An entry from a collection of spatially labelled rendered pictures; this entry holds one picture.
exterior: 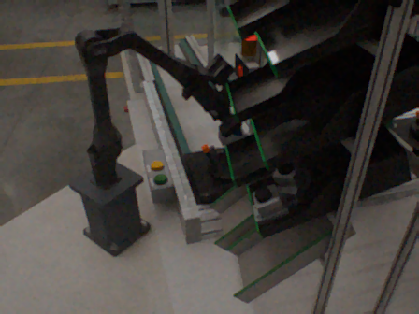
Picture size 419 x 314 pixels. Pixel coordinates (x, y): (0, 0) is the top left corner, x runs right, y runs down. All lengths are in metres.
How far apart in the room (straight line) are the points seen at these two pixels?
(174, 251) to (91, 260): 0.23
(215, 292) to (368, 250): 0.45
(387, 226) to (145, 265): 0.73
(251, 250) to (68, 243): 0.56
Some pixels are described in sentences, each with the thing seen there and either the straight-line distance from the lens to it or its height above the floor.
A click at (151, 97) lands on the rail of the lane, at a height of 0.96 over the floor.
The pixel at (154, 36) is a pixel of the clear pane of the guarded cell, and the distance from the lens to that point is 2.43.
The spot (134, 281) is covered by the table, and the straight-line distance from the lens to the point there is 1.12.
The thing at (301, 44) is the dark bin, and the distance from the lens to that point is 0.62.
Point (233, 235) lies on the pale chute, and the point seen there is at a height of 1.04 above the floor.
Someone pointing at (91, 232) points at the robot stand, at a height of 0.88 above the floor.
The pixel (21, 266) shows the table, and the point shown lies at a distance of 1.25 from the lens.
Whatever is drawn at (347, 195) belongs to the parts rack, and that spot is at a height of 1.31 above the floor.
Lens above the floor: 1.75
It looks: 37 degrees down
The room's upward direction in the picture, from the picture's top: 1 degrees counter-clockwise
